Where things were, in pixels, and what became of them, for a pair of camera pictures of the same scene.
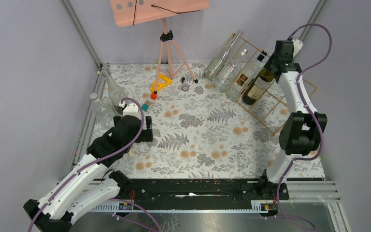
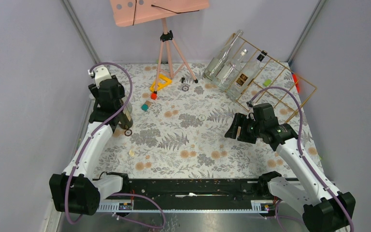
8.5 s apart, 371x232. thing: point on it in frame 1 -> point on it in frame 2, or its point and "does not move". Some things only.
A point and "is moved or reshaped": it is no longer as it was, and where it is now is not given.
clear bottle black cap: (244, 75) does not move
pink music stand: (171, 58) does not move
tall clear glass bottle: (216, 64) does not move
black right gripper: (268, 64) -> (240, 119)
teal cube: (145, 107) does not move
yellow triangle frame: (162, 85) does not move
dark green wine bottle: (258, 86) is moved or reshaped
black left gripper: (147, 135) -> (94, 89)
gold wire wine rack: (250, 83) does not move
